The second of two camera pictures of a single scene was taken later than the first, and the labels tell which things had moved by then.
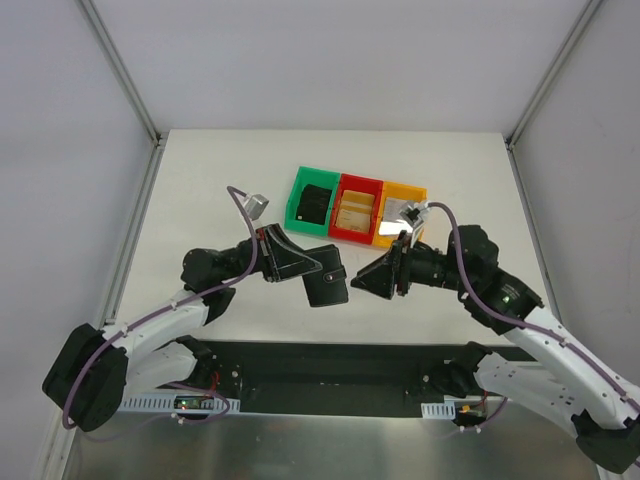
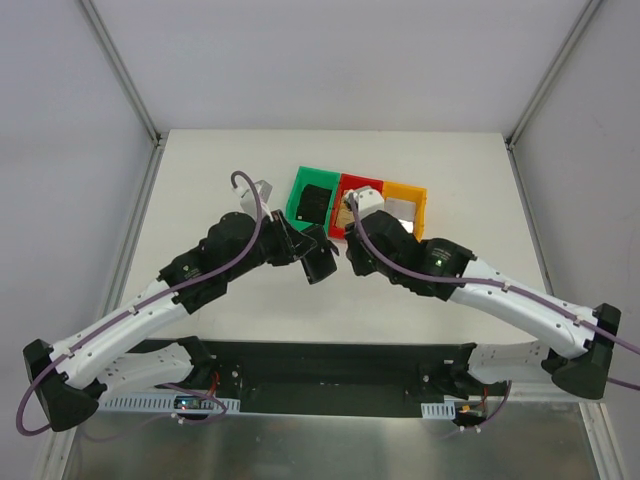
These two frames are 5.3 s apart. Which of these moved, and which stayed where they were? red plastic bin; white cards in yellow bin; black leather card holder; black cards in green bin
Moved: black leather card holder
Stayed: black cards in green bin; white cards in yellow bin; red plastic bin
